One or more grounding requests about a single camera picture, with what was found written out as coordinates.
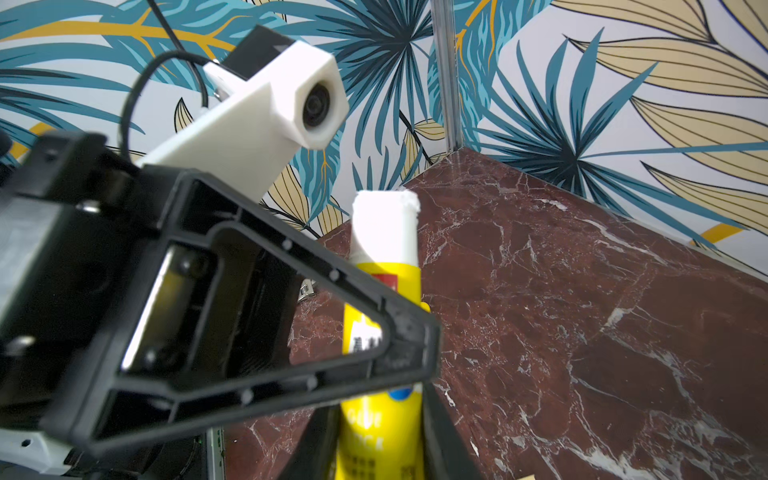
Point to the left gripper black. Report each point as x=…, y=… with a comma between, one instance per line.
x=146, y=304

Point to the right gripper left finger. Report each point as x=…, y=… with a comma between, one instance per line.
x=314, y=455

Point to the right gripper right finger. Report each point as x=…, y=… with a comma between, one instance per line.
x=445, y=454

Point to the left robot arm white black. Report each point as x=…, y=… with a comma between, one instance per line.
x=322, y=327

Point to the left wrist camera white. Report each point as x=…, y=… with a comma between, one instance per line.
x=277, y=96

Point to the left aluminium corner post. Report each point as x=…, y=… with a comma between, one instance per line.
x=445, y=43

